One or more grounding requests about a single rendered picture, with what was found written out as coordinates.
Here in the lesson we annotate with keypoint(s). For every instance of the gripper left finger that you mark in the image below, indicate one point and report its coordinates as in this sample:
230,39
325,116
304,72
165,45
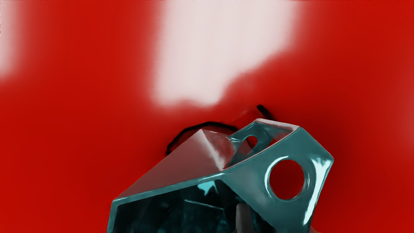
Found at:
244,220

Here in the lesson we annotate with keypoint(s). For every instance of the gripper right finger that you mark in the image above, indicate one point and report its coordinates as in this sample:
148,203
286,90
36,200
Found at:
314,230

